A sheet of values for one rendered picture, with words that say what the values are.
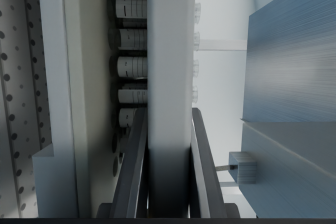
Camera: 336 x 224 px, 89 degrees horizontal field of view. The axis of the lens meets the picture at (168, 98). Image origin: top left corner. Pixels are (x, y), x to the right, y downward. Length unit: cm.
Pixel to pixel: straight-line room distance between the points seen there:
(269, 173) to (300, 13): 39
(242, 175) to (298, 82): 31
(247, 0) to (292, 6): 398
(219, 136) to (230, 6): 269
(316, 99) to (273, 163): 27
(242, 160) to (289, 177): 6
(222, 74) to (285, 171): 345
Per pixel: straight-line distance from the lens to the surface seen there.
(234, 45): 116
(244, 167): 24
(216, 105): 348
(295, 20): 53
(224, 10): 420
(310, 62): 48
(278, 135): 23
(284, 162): 21
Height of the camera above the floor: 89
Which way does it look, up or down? 2 degrees up
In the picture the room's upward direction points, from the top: 90 degrees clockwise
